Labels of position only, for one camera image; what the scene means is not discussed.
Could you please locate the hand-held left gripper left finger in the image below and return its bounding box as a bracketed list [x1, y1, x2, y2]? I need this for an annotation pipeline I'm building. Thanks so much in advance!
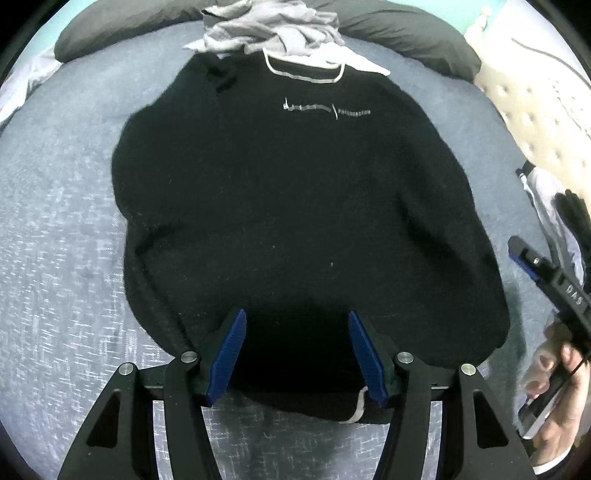
[58, 308, 247, 480]

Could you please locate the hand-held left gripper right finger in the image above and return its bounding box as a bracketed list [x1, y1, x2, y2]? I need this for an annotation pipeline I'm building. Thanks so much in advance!
[347, 310, 536, 480]

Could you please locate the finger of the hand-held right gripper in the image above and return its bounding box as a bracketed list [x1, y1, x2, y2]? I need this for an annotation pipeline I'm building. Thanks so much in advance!
[508, 236, 561, 296]

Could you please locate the black sweater with white trim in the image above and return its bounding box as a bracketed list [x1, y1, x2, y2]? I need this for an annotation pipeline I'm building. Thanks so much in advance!
[111, 48, 511, 425]

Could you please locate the person's right forearm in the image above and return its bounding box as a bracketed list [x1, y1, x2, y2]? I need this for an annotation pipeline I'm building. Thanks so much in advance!
[531, 440, 591, 480]

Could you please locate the person's right hand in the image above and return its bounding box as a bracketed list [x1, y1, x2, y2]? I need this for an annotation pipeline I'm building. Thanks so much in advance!
[525, 323, 591, 462]

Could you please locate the folded grey and white garment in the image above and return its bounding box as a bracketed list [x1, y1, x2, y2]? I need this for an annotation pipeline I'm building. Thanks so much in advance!
[516, 161, 585, 287]

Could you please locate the cream tufted headboard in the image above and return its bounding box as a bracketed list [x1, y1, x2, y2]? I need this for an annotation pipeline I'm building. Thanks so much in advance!
[464, 14, 591, 195]

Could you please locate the bed with blue-grey sheet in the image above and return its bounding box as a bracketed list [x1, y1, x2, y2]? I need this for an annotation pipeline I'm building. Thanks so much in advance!
[0, 21, 564, 480]

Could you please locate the dark grey long pillow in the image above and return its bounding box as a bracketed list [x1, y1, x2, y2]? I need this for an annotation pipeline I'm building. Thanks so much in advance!
[54, 0, 483, 85]

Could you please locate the grey hoodie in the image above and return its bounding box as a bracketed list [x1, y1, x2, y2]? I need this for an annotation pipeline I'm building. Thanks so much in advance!
[202, 0, 348, 58]

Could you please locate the light grey duvet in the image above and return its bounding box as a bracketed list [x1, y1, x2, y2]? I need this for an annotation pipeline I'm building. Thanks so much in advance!
[0, 48, 61, 126]

